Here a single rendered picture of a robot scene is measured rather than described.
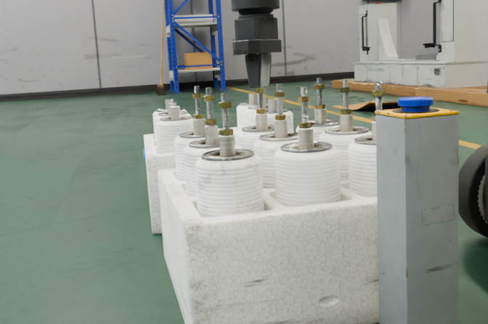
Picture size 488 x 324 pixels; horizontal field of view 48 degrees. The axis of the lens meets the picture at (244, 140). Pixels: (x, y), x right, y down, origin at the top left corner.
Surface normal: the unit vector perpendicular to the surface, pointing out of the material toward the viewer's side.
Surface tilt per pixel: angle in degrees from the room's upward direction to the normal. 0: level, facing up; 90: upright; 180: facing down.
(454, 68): 90
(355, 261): 90
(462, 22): 90
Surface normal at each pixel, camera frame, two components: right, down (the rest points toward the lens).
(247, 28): -0.48, 0.16
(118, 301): -0.06, -0.99
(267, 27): 0.87, 0.03
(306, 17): 0.22, 0.14
